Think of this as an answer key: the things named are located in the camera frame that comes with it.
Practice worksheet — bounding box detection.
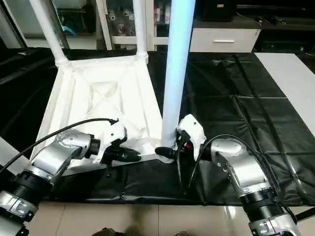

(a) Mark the white plastic table top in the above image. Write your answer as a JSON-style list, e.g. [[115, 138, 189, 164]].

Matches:
[[31, 53, 169, 176]]

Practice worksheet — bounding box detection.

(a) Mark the white plastic table leg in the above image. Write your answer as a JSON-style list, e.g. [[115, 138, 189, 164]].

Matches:
[[160, 0, 196, 149], [132, 0, 150, 63], [29, 0, 71, 68], [0, 136, 30, 176]]

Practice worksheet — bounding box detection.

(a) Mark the black work mat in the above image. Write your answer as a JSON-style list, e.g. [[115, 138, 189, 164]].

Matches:
[[0, 47, 315, 206]]

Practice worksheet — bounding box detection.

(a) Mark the white drawer unit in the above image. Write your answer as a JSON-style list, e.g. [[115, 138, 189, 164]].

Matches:
[[189, 28, 262, 54]]

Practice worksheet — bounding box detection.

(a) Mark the white flat panel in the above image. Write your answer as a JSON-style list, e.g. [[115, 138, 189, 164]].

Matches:
[[254, 52, 315, 124]]

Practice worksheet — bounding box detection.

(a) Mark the white glass-door cabinet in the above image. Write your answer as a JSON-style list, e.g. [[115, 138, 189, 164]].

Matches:
[[95, 0, 171, 51]]

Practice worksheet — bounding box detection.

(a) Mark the blue metal stand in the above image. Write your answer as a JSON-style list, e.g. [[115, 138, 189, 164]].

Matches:
[[61, 25, 77, 37]]

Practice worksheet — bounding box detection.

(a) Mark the black box with yellow label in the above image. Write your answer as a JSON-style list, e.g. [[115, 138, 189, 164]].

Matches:
[[202, 0, 237, 22]]

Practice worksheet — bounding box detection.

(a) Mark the dark wooden TV bench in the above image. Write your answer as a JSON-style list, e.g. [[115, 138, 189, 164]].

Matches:
[[236, 14, 315, 54]]

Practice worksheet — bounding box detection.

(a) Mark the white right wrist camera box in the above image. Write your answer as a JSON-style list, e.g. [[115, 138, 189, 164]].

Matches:
[[176, 114, 207, 161]]

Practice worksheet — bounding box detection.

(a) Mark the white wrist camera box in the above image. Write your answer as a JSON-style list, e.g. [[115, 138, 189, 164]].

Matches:
[[95, 121, 128, 166], [176, 114, 207, 161]]

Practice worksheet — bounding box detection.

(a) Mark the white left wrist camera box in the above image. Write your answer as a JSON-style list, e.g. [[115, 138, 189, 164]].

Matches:
[[95, 121, 128, 166]]

